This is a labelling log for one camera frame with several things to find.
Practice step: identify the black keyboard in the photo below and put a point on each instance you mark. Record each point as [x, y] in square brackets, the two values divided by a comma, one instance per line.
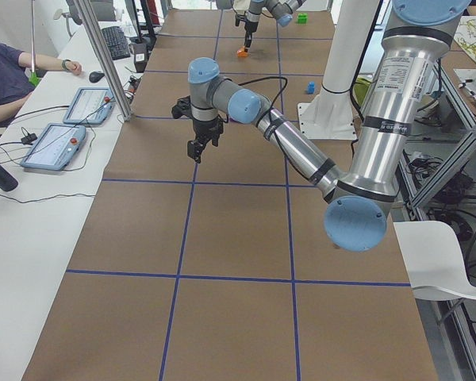
[116, 42]

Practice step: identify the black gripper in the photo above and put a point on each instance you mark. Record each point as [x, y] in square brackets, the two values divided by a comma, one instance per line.
[207, 128]
[250, 26]

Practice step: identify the near teach pendant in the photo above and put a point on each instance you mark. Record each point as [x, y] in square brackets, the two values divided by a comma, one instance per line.
[55, 147]

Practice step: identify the seated person dark shirt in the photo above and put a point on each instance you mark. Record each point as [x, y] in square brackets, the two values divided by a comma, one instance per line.
[15, 87]

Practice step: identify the orange trapezoid block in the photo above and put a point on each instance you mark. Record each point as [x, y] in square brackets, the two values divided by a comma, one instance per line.
[242, 52]

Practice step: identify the far teach pendant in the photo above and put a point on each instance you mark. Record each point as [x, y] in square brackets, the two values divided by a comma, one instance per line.
[90, 106]

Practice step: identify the aluminium frame post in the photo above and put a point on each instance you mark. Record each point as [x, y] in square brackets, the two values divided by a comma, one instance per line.
[93, 30]

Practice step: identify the green block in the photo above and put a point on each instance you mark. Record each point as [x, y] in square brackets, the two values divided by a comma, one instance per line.
[302, 18]

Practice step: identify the teach pendant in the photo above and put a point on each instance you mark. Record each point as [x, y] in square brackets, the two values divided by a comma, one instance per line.
[55, 147]
[90, 106]

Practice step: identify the white chair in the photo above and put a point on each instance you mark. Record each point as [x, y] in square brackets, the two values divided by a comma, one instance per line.
[434, 261]

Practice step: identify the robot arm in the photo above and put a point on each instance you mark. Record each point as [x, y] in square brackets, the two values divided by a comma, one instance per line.
[353, 171]
[281, 11]

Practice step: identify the black computer mouse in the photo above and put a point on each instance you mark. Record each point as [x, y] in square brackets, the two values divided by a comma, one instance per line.
[96, 76]

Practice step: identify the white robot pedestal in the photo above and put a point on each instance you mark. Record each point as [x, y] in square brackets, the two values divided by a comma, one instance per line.
[330, 114]

